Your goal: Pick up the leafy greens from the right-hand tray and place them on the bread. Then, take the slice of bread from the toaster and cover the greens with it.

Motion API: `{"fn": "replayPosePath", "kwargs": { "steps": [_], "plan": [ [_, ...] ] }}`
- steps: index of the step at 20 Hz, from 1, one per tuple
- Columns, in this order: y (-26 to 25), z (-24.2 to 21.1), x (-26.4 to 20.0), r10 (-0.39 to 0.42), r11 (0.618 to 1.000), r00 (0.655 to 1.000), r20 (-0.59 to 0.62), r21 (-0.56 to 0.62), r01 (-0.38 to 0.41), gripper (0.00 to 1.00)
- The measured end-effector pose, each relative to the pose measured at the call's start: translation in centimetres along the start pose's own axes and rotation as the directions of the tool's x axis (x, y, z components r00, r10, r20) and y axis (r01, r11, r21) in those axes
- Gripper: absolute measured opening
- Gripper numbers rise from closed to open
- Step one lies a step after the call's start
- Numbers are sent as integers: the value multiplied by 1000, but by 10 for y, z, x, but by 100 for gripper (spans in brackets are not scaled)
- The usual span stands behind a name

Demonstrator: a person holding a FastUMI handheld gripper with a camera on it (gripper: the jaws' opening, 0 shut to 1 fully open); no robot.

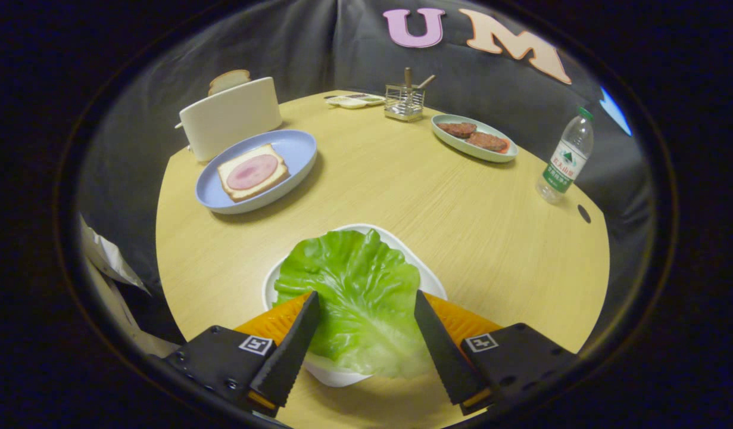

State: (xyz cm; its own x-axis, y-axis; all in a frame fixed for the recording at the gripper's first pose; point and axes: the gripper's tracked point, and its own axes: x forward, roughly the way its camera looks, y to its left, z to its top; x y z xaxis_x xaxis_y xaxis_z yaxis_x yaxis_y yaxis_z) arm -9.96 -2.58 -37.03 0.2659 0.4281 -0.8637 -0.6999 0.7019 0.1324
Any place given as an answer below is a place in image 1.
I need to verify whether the clear plastic water bottle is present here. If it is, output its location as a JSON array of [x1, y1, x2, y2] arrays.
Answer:
[[536, 107, 595, 205]]

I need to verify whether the light beige clothing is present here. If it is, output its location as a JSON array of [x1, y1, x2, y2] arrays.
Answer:
[[79, 214, 182, 358]]

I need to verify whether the plain bread slice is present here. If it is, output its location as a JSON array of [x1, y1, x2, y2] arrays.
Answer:
[[208, 69, 252, 97]]

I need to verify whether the black backdrop cloth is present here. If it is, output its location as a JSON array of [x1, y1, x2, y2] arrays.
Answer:
[[74, 0, 656, 343]]

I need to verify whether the green lettuce leaf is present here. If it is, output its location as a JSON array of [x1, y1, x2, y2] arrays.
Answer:
[[273, 229, 422, 379]]

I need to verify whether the white divided condiment dish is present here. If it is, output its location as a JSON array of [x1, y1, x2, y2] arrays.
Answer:
[[326, 94, 386, 110]]

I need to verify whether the pink ham slice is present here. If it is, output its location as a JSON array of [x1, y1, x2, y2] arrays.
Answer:
[[227, 154, 279, 191]]

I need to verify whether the blue plate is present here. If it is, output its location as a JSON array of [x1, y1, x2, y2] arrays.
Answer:
[[195, 129, 317, 215]]

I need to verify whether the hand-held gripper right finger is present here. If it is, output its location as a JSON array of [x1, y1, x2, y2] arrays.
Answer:
[[414, 290, 581, 416]]

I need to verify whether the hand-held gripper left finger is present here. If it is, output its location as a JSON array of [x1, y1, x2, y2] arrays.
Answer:
[[164, 291, 321, 418]]

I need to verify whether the metal wire utensil holder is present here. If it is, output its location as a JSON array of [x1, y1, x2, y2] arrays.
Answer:
[[384, 84, 426, 122]]

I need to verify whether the brown meat patty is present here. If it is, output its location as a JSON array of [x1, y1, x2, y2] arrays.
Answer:
[[436, 122, 478, 139], [466, 132, 510, 153]]

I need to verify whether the white toaster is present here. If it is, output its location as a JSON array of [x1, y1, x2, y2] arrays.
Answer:
[[176, 77, 282, 163]]

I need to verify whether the bread slice under ham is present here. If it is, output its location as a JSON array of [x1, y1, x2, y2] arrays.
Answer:
[[217, 144, 290, 203]]

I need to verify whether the white plate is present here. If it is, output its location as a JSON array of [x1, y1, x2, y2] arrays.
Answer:
[[263, 223, 448, 388]]

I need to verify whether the pale green plate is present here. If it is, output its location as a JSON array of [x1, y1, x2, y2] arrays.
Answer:
[[431, 114, 519, 163]]

